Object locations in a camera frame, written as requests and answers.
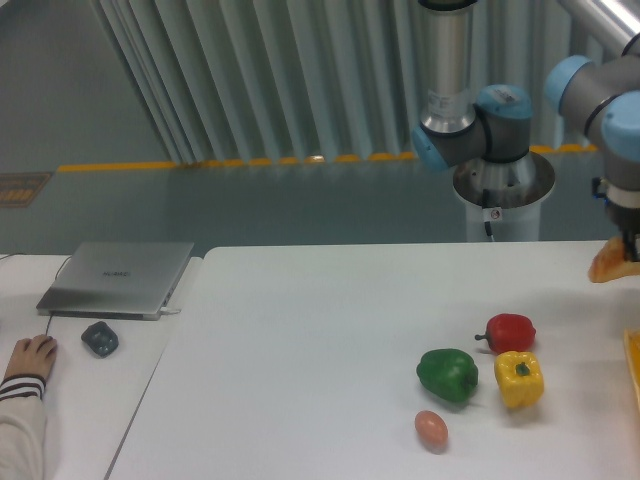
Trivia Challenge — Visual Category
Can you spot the dark grey small device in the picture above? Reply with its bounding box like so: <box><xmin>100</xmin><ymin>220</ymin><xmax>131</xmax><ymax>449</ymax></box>
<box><xmin>81</xmin><ymin>321</ymin><xmax>119</xmax><ymax>358</ymax></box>

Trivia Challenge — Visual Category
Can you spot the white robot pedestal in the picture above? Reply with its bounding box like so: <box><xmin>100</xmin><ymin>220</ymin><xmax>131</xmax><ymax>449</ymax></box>
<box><xmin>453</xmin><ymin>153</ymin><xmax>556</xmax><ymax>242</ymax></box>

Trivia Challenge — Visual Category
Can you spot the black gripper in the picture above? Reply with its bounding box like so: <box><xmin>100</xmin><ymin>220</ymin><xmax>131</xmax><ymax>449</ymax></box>
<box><xmin>592</xmin><ymin>175</ymin><xmax>639</xmax><ymax>262</ymax></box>

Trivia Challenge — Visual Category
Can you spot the white pleated curtain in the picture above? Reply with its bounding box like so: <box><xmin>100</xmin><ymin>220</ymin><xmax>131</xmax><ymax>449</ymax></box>
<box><xmin>89</xmin><ymin>0</ymin><xmax>640</xmax><ymax>167</ymax></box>

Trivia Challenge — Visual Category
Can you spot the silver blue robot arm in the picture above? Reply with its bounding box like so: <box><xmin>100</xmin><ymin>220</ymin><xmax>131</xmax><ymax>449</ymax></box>
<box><xmin>412</xmin><ymin>1</ymin><xmax>639</xmax><ymax>262</ymax></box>

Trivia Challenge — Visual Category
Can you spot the striped sleeve forearm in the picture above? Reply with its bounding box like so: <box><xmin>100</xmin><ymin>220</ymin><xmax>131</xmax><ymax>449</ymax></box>
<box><xmin>1</xmin><ymin>375</ymin><xmax>46</xmax><ymax>479</ymax></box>

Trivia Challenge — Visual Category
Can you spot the yellow bell pepper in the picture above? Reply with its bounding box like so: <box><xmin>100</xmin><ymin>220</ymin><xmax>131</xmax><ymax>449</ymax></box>
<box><xmin>494</xmin><ymin>351</ymin><xmax>545</xmax><ymax>409</ymax></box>

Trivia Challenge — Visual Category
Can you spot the orange triangular bread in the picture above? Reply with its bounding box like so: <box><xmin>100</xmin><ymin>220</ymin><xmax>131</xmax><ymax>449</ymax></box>
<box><xmin>588</xmin><ymin>237</ymin><xmax>639</xmax><ymax>283</ymax></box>

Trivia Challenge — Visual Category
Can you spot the green bell pepper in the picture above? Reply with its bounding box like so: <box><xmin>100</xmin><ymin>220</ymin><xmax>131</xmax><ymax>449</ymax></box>
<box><xmin>416</xmin><ymin>348</ymin><xmax>479</xmax><ymax>403</ymax></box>

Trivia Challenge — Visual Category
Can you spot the brown egg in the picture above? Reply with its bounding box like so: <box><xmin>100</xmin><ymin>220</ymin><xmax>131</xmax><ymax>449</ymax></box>
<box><xmin>414</xmin><ymin>410</ymin><xmax>449</xmax><ymax>447</ymax></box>

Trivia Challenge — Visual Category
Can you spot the red bell pepper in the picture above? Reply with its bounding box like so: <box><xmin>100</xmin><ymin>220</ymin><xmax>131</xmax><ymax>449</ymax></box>
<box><xmin>474</xmin><ymin>313</ymin><xmax>536</xmax><ymax>354</ymax></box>

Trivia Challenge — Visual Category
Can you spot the silver closed laptop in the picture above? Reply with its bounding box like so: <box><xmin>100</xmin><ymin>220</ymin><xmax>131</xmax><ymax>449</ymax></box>
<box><xmin>36</xmin><ymin>242</ymin><xmax>194</xmax><ymax>320</ymax></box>

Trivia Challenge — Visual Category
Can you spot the person's hand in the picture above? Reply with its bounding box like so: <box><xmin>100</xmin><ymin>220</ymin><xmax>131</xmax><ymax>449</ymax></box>
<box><xmin>4</xmin><ymin>334</ymin><xmax>57</xmax><ymax>382</ymax></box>

